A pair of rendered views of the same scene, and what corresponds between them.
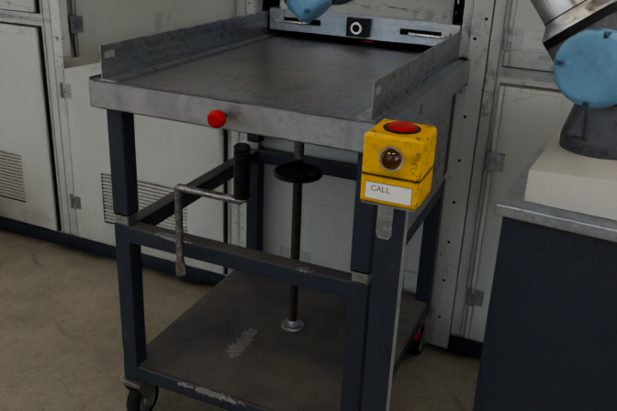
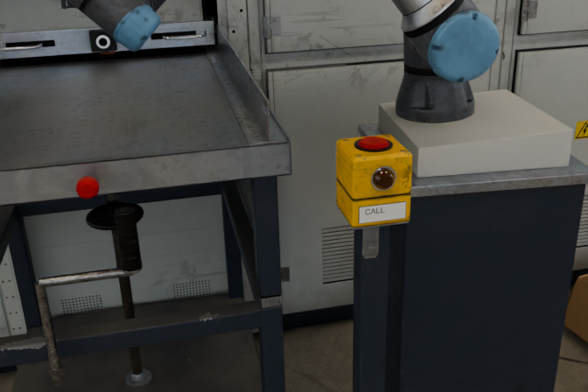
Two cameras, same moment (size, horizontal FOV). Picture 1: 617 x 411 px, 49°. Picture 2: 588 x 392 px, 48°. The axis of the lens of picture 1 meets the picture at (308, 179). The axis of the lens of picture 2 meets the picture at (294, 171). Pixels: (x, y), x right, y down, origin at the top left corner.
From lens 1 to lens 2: 50 cm
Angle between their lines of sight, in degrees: 32
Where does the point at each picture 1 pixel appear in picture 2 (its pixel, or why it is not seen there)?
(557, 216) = (457, 183)
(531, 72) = (291, 53)
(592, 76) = (466, 54)
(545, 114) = (313, 89)
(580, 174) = (458, 141)
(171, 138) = not seen: outside the picture
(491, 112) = not seen: hidden behind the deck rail
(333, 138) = (230, 171)
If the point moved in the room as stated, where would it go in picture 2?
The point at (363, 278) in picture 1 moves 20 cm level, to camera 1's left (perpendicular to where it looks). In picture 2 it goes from (274, 301) to (171, 344)
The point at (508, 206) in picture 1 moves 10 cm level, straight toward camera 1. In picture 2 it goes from (414, 187) to (444, 212)
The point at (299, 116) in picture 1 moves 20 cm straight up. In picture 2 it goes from (187, 157) to (174, 26)
